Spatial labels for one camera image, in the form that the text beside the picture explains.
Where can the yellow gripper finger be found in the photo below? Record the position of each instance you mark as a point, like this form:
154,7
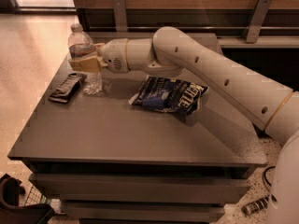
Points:
99,47
93,64

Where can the left grey metal bracket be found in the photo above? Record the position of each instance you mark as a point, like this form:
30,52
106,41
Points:
120,15

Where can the blue kettle chips bag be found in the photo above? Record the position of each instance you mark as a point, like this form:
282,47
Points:
169,95

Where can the right grey metal bracket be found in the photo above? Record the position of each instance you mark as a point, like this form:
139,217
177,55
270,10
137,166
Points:
256,21

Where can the black rxbar chocolate bar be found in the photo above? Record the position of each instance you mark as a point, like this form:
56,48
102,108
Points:
66,90

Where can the grey drawer cabinet table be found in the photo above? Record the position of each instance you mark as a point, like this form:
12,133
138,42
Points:
109,162

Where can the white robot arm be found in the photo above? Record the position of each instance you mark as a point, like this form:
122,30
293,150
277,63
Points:
271,106

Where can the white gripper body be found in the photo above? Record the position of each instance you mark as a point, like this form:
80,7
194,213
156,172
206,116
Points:
114,56

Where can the dark chair base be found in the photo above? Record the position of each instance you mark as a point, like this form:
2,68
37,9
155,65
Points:
11,212

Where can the black white snack bar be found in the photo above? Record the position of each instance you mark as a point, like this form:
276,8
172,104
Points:
255,207

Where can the grey metal bracket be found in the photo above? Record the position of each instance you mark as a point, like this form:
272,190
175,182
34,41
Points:
120,15
256,21

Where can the wire mesh basket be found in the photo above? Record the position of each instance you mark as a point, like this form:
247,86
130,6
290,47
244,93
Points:
34,196

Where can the clear plastic water bottle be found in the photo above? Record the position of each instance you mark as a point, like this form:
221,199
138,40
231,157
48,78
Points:
81,46

